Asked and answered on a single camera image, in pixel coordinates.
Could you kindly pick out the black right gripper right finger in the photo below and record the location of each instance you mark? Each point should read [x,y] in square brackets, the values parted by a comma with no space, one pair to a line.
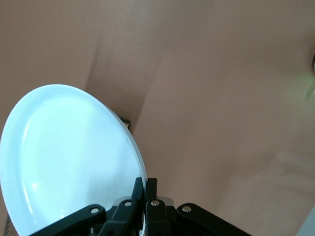
[157,216]

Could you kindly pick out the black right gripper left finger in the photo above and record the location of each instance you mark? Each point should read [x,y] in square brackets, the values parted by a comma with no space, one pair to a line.
[115,216]

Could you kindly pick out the light blue round plate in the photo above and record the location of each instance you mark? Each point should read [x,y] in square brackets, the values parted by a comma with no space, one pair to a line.
[69,152]

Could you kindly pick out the brown table cover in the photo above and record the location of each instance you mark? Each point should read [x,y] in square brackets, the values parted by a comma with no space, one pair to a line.
[209,98]

